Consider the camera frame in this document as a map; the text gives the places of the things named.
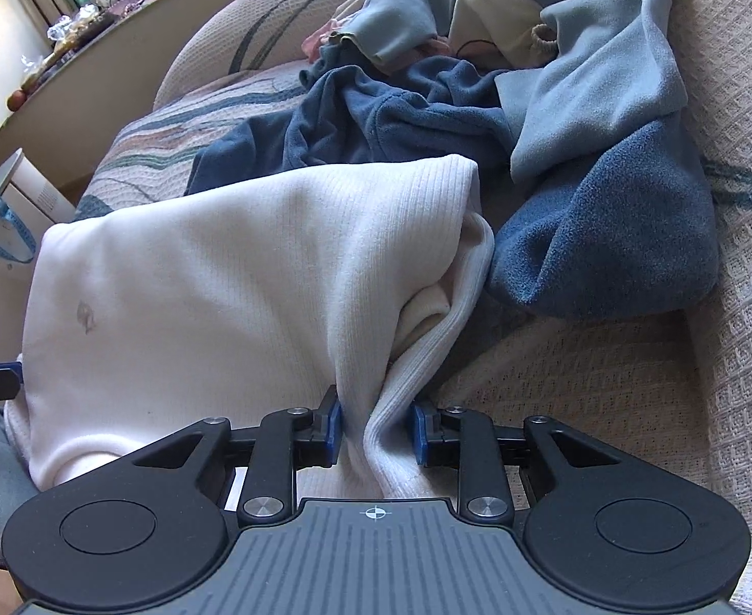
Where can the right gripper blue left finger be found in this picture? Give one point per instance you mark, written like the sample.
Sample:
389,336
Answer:
273,453

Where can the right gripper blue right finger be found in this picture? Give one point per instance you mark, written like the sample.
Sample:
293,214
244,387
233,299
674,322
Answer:
478,450

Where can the white ribbed long-sleeve shirt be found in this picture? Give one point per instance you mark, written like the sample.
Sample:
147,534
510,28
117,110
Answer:
251,298

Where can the light blue hoodie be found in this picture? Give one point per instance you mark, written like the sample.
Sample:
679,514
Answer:
615,72

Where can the white bedside cabinet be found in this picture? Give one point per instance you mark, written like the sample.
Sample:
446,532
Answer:
29,205

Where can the striped beige bedspread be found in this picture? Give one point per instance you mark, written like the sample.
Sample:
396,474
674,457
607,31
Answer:
673,389

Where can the red apple on sill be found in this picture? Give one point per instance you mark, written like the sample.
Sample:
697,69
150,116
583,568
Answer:
16,100

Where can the pink garment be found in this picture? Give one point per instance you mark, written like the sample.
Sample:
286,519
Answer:
330,33

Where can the cream printed garment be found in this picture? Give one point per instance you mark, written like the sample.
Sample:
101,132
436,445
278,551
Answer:
501,34

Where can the beige waffle pillow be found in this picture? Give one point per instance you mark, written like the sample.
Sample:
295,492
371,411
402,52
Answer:
245,36

